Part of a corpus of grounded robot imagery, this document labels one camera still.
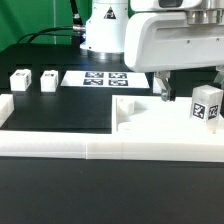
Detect black cables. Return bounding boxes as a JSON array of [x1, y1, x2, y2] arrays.
[[16, 0, 88, 44]]

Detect white U-shaped obstacle fence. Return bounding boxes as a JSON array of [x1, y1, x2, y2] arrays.
[[0, 93, 224, 163]]

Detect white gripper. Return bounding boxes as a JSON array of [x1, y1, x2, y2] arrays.
[[124, 12, 224, 102]]

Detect white square table top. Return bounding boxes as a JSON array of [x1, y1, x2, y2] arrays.
[[111, 94, 224, 135]]

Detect white sheet with markers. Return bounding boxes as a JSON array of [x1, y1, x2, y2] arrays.
[[61, 71, 149, 89]]

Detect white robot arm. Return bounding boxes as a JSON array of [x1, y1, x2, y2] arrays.
[[81, 0, 224, 100]]

